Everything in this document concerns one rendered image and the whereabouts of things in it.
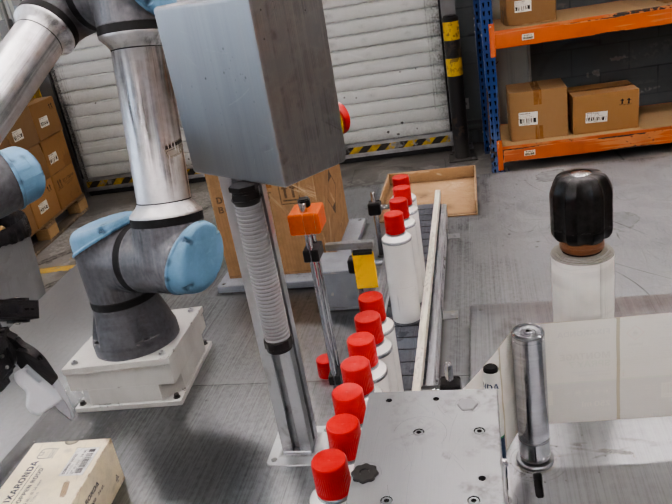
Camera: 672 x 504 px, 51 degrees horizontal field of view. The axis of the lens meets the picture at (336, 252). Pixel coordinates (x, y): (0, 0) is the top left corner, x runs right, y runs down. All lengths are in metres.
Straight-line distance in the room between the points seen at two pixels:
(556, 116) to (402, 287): 3.66
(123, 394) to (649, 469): 0.83
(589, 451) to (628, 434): 0.06
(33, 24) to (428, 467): 0.88
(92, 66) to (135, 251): 4.70
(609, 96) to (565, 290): 3.84
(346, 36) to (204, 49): 4.52
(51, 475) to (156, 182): 0.44
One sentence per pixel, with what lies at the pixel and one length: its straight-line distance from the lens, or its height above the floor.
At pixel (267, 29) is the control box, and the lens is 0.70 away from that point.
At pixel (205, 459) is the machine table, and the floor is 0.83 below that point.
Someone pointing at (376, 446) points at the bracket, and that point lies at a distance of 0.56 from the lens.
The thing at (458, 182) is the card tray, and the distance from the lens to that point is 2.07.
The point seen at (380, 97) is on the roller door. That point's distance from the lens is 5.32.
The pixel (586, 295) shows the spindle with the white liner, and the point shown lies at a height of 1.02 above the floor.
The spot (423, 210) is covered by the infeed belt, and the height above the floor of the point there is 0.88.
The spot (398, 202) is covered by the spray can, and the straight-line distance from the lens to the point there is 1.22.
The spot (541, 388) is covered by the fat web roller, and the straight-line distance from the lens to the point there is 0.86.
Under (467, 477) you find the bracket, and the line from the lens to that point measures 0.53.
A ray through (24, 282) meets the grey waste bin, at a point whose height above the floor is 0.34.
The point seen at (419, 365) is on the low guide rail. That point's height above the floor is 0.91.
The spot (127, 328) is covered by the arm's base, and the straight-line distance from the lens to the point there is 1.24.
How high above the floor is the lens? 1.50
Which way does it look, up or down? 23 degrees down
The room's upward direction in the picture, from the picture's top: 10 degrees counter-clockwise
